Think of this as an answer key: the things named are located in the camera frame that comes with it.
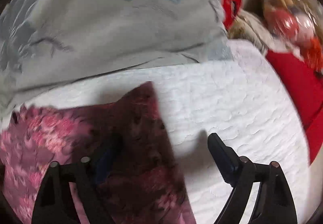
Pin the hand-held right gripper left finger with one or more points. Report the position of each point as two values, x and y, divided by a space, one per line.
106 161

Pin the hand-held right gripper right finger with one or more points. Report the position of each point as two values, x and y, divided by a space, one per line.
227 161

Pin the purple floral shirt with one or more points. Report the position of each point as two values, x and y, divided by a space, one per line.
141 138

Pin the white quilted bedspread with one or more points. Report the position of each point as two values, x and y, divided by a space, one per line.
227 100

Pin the plain red cloth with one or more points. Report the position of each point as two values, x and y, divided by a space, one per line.
302 88

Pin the grey floral pillow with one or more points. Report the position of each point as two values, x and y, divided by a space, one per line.
101 25

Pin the plastic bag of plush toys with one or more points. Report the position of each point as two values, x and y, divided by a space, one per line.
285 19

